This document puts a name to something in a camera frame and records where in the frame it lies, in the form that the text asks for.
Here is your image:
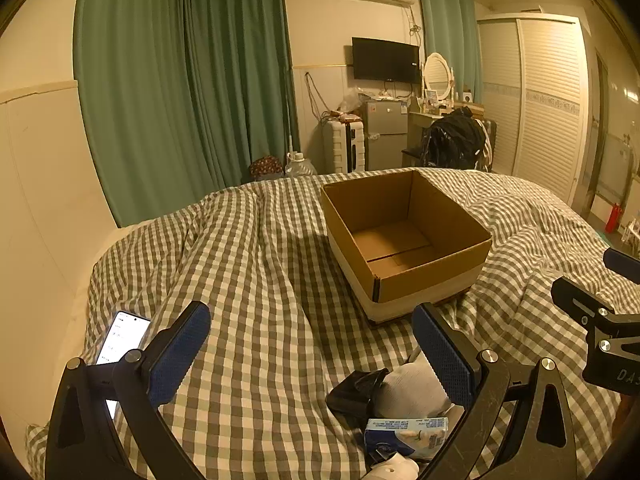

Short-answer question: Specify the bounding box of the clear plastic water jug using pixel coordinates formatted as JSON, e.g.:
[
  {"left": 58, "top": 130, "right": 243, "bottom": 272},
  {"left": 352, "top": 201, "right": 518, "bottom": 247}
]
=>
[{"left": 284, "top": 151, "right": 319, "bottom": 179}]

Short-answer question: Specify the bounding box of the wide green curtain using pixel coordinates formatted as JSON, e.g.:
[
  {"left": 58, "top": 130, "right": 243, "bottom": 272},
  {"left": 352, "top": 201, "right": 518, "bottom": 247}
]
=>
[{"left": 74, "top": 0, "right": 301, "bottom": 229}]

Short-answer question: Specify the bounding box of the white hard suitcase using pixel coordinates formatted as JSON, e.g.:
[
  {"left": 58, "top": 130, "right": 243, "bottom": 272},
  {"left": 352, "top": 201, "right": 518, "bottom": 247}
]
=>
[{"left": 321, "top": 119, "right": 367, "bottom": 176}]

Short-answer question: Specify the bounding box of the blue drink carton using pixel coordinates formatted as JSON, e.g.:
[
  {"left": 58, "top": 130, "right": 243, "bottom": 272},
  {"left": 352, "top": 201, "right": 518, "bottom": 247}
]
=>
[{"left": 363, "top": 415, "right": 450, "bottom": 462}]

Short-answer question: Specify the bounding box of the smartphone with lit screen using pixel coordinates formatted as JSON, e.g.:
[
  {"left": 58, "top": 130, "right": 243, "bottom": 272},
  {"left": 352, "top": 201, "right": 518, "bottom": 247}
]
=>
[{"left": 95, "top": 311, "right": 153, "bottom": 421}]

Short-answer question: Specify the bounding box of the narrow green curtain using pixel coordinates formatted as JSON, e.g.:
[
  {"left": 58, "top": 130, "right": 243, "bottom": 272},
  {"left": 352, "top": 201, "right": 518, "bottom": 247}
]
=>
[{"left": 414, "top": 0, "right": 484, "bottom": 107}]

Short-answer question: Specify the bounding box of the grey checked blanket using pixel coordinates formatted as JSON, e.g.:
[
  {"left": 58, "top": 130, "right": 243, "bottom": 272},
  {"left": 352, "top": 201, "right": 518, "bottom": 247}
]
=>
[{"left": 25, "top": 167, "right": 637, "bottom": 480}]

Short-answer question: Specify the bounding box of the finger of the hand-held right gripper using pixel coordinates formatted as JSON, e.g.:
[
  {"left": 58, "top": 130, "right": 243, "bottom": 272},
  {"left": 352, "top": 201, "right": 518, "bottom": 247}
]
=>
[
  {"left": 603, "top": 247, "right": 640, "bottom": 274},
  {"left": 551, "top": 276, "right": 640, "bottom": 348}
]

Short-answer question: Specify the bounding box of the brown cardboard box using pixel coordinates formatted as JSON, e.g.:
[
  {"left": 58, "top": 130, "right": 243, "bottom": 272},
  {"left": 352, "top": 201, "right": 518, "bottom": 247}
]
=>
[{"left": 319, "top": 170, "right": 494, "bottom": 325}]

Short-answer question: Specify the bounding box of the black sock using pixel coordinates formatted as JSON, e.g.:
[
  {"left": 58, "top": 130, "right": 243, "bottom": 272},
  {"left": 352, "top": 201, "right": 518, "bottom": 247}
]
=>
[{"left": 326, "top": 368, "right": 390, "bottom": 425}]

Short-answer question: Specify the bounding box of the patterned fabric bag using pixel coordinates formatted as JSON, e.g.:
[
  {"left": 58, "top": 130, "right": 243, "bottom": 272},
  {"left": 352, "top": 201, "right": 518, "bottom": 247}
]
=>
[{"left": 248, "top": 155, "right": 284, "bottom": 184}]

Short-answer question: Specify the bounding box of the white louvred wardrobe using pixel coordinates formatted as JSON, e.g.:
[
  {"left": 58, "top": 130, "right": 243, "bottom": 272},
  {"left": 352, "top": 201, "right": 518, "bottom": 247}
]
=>
[{"left": 476, "top": 12, "right": 592, "bottom": 209}]

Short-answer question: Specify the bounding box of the small white plush toy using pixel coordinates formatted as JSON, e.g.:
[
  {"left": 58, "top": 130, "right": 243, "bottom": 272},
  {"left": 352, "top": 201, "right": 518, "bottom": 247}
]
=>
[{"left": 369, "top": 452, "right": 420, "bottom": 480}]

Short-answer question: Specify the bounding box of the black jacket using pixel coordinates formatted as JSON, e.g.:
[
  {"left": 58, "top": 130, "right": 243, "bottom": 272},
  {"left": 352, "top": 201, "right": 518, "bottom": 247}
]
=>
[{"left": 421, "top": 107, "right": 487, "bottom": 170}]

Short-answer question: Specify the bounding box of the white sock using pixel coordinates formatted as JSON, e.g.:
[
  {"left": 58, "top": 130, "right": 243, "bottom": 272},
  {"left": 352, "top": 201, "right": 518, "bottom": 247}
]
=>
[{"left": 375, "top": 354, "right": 464, "bottom": 418}]

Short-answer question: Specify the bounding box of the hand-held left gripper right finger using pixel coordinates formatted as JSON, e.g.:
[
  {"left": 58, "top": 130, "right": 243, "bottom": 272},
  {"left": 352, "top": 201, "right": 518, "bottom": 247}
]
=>
[{"left": 411, "top": 302, "right": 578, "bottom": 480}]

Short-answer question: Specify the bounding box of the oval white vanity mirror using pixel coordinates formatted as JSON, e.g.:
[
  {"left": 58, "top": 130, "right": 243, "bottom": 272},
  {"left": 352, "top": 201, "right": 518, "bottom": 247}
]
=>
[{"left": 422, "top": 52, "right": 456, "bottom": 104}]

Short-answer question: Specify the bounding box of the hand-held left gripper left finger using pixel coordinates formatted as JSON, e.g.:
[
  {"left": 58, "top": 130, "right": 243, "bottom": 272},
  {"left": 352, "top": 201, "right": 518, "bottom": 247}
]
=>
[{"left": 45, "top": 301, "right": 211, "bottom": 480}]

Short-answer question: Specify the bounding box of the small silver fridge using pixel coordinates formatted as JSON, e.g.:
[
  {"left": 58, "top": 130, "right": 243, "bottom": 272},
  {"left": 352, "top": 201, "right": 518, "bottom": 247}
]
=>
[{"left": 364, "top": 99, "right": 409, "bottom": 172}]

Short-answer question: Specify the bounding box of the black wall television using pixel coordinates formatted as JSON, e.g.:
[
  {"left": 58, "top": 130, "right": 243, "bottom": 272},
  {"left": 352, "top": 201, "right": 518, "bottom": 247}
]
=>
[{"left": 351, "top": 37, "right": 421, "bottom": 85}]

